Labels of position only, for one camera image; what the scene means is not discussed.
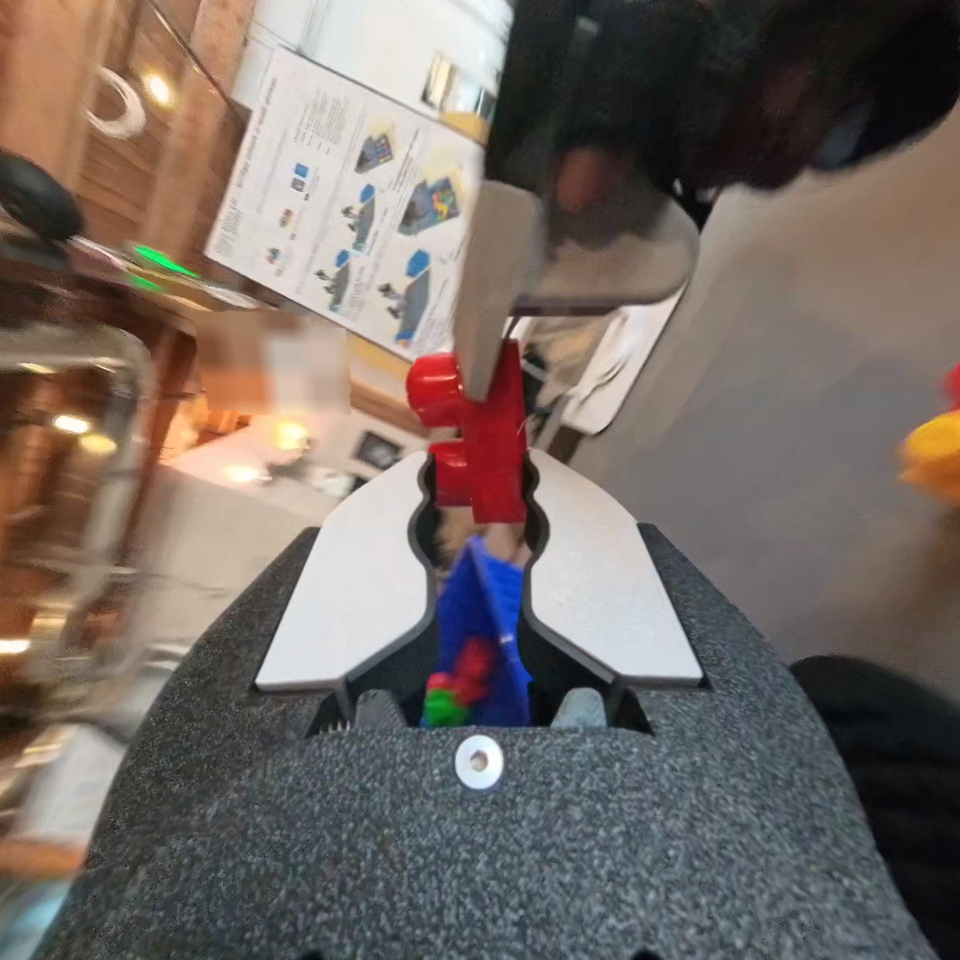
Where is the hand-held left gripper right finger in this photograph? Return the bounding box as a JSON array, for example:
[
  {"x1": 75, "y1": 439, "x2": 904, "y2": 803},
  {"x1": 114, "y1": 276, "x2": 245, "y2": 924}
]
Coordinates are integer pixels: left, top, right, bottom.
[{"x1": 521, "y1": 450, "x2": 708, "y2": 691}]

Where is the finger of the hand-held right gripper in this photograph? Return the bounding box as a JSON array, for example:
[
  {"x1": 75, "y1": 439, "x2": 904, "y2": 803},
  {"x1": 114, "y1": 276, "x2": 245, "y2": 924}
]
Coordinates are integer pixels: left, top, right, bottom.
[
  {"x1": 453, "y1": 180, "x2": 550, "y2": 403},
  {"x1": 507, "y1": 192, "x2": 703, "y2": 319}
]

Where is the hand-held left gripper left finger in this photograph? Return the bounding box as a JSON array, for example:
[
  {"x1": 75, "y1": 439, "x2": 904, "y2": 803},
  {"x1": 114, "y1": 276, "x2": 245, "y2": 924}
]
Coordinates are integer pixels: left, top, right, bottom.
[{"x1": 254, "y1": 455, "x2": 447, "y2": 696}]

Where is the blue plastic bin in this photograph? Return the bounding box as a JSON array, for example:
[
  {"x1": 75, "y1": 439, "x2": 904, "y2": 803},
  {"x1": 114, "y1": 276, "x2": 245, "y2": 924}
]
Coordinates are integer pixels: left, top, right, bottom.
[{"x1": 432, "y1": 533, "x2": 535, "y2": 730}]

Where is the pile of assorted toy blocks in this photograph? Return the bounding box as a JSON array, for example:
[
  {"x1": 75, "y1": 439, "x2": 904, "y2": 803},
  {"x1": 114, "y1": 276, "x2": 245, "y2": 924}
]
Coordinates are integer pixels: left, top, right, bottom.
[{"x1": 422, "y1": 636, "x2": 499, "y2": 730}]

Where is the red two-stud building block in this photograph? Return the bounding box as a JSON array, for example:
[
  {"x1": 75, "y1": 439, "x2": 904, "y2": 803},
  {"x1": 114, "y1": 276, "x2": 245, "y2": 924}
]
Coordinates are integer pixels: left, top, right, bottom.
[{"x1": 405, "y1": 339, "x2": 531, "y2": 526}]

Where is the orange building block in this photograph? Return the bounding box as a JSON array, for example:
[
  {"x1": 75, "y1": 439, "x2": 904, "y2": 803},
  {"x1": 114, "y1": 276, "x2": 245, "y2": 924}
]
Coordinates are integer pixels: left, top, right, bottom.
[{"x1": 897, "y1": 402, "x2": 960, "y2": 505}]

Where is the printed instruction sheet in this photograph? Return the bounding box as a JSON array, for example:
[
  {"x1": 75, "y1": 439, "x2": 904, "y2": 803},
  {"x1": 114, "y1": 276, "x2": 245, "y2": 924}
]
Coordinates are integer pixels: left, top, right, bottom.
[{"x1": 206, "y1": 42, "x2": 490, "y2": 358}]

